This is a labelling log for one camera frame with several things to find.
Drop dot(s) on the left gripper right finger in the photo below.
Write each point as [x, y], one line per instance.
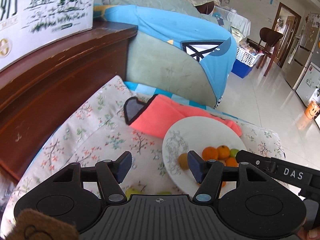
[209, 175]

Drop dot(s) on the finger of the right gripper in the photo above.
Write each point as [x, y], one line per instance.
[265, 164]

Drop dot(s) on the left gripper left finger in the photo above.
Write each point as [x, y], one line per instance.
[110, 174]

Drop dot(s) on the green jujube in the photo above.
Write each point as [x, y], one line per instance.
[233, 152]
[164, 193]
[130, 191]

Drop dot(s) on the person right hand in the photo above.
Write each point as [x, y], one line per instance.
[313, 234]

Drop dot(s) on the small orange on plate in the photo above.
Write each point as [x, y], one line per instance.
[231, 162]

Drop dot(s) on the kiwi on plate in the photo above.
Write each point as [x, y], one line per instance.
[183, 161]

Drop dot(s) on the white floral plate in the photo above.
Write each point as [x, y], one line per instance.
[194, 133]

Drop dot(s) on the floral tablecloth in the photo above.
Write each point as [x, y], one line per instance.
[97, 131]

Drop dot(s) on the orange smiley bucket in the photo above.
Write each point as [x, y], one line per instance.
[312, 110]

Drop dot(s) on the pink fleece cloth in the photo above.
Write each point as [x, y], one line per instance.
[159, 113]

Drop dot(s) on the brown plush sleeve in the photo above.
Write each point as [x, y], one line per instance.
[31, 224]

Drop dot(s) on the blue plastic bin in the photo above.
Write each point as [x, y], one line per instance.
[240, 69]

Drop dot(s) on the white plastic basket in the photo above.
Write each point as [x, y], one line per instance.
[246, 57]

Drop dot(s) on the silver refrigerator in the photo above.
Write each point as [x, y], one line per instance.
[296, 64]

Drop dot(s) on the dark wooden chair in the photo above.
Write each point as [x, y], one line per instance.
[268, 45]

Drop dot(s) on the white milk carton box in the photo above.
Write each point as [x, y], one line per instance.
[28, 25]

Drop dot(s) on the wooden door frame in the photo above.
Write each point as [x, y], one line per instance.
[286, 22]

